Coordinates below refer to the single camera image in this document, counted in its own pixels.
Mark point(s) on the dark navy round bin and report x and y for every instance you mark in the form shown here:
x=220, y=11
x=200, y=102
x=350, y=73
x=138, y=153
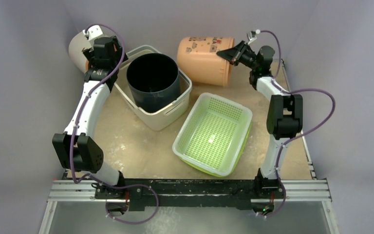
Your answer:
x=154, y=81

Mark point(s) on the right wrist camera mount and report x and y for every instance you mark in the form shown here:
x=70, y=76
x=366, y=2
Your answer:
x=252, y=36

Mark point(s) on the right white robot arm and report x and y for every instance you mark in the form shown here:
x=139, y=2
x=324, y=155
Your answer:
x=285, y=115

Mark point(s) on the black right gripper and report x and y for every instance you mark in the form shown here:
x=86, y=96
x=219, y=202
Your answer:
x=238, y=53

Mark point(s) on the orange plastic bucket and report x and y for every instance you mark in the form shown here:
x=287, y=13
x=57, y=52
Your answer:
x=197, y=58

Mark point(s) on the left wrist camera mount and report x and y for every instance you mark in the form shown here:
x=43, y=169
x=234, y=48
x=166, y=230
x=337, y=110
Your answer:
x=93, y=32

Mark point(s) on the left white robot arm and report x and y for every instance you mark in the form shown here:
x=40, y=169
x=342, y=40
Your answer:
x=75, y=147

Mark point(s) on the white perforated strainer basket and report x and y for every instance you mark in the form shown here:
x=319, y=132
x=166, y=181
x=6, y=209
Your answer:
x=211, y=106

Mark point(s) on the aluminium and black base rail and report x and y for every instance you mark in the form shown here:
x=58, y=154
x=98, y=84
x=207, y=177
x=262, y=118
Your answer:
x=242, y=194

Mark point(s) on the lime green basin tray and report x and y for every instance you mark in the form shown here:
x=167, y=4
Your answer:
x=213, y=146

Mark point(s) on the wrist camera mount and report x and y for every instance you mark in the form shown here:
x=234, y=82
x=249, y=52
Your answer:
x=93, y=32
x=252, y=36

